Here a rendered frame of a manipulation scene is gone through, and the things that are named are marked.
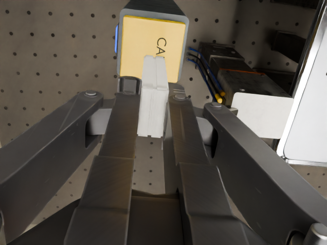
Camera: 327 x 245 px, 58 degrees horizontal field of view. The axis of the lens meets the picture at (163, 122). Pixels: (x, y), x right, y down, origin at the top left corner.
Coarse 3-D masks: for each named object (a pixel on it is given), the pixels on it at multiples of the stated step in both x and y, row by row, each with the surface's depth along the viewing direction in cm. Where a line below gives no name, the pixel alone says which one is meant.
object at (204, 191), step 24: (168, 120) 14; (192, 120) 13; (168, 144) 13; (192, 144) 11; (168, 168) 12; (192, 168) 9; (216, 168) 9; (168, 192) 11; (192, 192) 8; (216, 192) 8; (192, 216) 7; (216, 216) 7; (192, 240) 6; (216, 240) 6; (240, 240) 6
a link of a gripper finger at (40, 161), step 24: (96, 96) 14; (48, 120) 11; (72, 120) 12; (24, 144) 10; (48, 144) 10; (72, 144) 12; (96, 144) 15; (0, 168) 9; (24, 168) 9; (48, 168) 10; (72, 168) 12; (0, 192) 8; (24, 192) 9; (48, 192) 11; (0, 216) 8; (24, 216) 9
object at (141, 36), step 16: (128, 16) 28; (128, 32) 28; (144, 32) 28; (160, 32) 28; (176, 32) 28; (128, 48) 29; (144, 48) 29; (160, 48) 29; (176, 48) 29; (128, 64) 30; (176, 64) 30; (176, 80) 30
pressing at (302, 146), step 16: (320, 0) 43; (320, 16) 43; (320, 32) 44; (304, 48) 46; (320, 48) 46; (304, 64) 46; (320, 64) 47; (304, 80) 47; (320, 80) 48; (304, 96) 49; (320, 96) 49; (304, 112) 50; (320, 112) 50; (288, 128) 51; (304, 128) 52; (320, 128) 52; (272, 144) 54; (288, 144) 53; (304, 144) 53; (320, 144) 53; (288, 160) 55; (304, 160) 55; (320, 160) 55
